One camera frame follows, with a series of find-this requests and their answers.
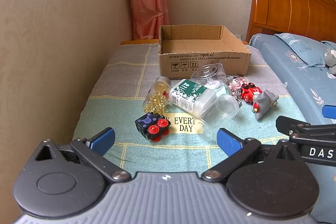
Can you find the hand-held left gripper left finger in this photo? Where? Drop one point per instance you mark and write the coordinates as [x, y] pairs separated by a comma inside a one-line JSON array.
[[103, 138]]

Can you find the grey rubber animal toy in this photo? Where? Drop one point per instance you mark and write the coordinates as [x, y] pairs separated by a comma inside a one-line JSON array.
[[262, 104]]

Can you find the white bottle green label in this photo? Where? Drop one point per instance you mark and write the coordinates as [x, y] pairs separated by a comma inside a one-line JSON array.
[[189, 98]]

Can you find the brown cardboard box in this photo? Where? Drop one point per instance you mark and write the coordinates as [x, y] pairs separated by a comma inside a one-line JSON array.
[[204, 64]]

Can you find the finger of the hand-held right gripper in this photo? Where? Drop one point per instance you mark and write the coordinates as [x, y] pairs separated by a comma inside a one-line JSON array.
[[302, 128], [330, 111]]

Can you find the yellow capsule bottle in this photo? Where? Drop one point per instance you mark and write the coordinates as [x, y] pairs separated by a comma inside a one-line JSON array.
[[157, 98]]

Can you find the checked teal grey blanket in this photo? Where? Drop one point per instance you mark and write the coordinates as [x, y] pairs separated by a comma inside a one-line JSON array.
[[118, 108]]

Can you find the white wall socket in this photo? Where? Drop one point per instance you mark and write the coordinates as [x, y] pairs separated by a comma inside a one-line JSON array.
[[237, 36]]

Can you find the small clear plastic jar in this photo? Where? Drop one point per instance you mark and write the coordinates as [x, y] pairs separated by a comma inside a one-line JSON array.
[[227, 107], [208, 130]]

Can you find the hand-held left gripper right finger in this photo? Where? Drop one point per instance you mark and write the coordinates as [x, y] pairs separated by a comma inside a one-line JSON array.
[[228, 141]]

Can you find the clear plastic dome cup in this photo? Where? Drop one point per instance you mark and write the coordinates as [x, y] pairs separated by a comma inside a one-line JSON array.
[[210, 74]]

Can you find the red toy train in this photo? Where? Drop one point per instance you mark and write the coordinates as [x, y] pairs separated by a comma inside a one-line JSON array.
[[249, 92]]

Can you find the blue floral pillow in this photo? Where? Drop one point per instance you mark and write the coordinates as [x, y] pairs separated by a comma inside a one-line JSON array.
[[302, 48]]

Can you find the grey plush toy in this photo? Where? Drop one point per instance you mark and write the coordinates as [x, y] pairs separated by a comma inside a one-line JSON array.
[[330, 58]]

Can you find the blue floral bed sheet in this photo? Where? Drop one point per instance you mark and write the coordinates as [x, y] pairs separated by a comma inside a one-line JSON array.
[[288, 74]]

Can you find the black cube toy red buttons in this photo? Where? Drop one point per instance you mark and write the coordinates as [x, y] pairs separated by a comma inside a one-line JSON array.
[[147, 123]]

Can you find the teal clear capsule shell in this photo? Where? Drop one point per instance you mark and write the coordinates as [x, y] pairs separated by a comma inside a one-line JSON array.
[[225, 90]]

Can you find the wooden headboard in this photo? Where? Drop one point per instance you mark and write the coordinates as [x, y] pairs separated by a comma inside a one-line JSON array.
[[288, 3]]

